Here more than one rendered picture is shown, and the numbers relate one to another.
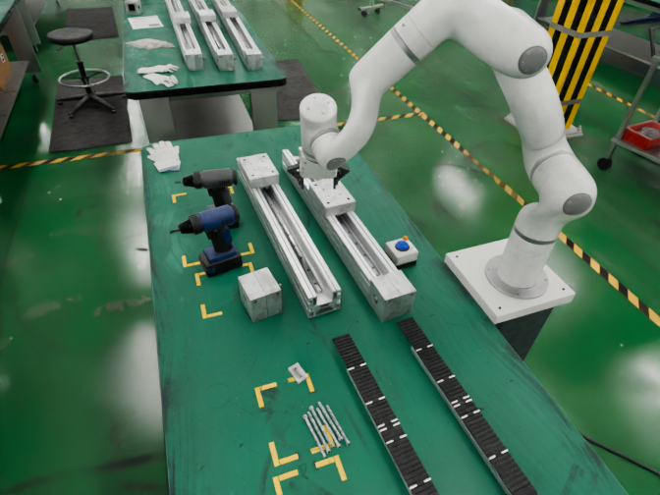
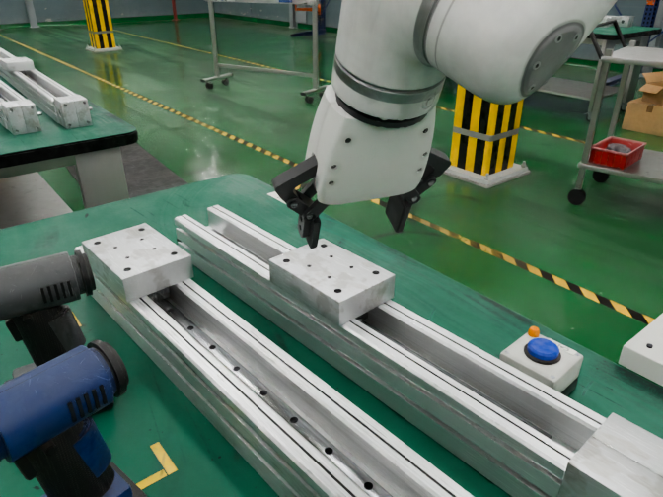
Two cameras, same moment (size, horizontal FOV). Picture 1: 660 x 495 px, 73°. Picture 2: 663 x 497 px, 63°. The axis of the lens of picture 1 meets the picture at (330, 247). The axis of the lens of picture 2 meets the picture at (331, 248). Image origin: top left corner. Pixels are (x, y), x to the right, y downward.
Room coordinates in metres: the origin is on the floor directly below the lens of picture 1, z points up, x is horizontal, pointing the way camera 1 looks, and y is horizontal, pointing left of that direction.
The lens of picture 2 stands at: (0.61, 0.21, 1.30)
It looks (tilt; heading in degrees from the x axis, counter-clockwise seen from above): 28 degrees down; 343
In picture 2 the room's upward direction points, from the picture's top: straight up
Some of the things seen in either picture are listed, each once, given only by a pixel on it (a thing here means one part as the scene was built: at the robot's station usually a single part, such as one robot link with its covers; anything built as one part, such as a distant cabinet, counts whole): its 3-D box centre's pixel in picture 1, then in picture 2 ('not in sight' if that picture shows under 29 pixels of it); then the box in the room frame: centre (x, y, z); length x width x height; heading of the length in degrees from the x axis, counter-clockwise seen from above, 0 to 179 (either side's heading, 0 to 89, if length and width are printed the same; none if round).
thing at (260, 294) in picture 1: (264, 293); not in sight; (0.86, 0.18, 0.83); 0.11 x 0.10 x 0.10; 120
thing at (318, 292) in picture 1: (280, 222); (225, 366); (1.20, 0.18, 0.82); 0.80 x 0.10 x 0.09; 25
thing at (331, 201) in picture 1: (331, 199); (330, 285); (1.28, 0.00, 0.87); 0.16 x 0.11 x 0.07; 25
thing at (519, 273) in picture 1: (524, 254); not in sight; (0.99, -0.58, 0.91); 0.19 x 0.19 x 0.18
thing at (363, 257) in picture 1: (330, 210); (330, 313); (1.28, 0.00, 0.82); 0.80 x 0.10 x 0.09; 25
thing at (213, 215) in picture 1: (208, 243); (28, 491); (1.00, 0.37, 0.89); 0.20 x 0.08 x 0.22; 123
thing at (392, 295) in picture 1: (394, 295); (629, 488); (0.88, -0.19, 0.83); 0.12 x 0.09 x 0.10; 115
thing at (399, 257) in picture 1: (398, 253); (535, 373); (1.08, -0.22, 0.81); 0.10 x 0.08 x 0.06; 115
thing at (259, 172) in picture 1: (258, 173); (138, 266); (1.43, 0.28, 0.87); 0.16 x 0.11 x 0.07; 25
